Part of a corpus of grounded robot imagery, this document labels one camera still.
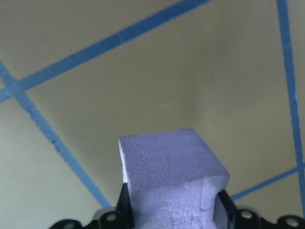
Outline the purple foam block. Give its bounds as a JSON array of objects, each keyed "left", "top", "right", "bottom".
[{"left": 118, "top": 128, "right": 231, "bottom": 229}]

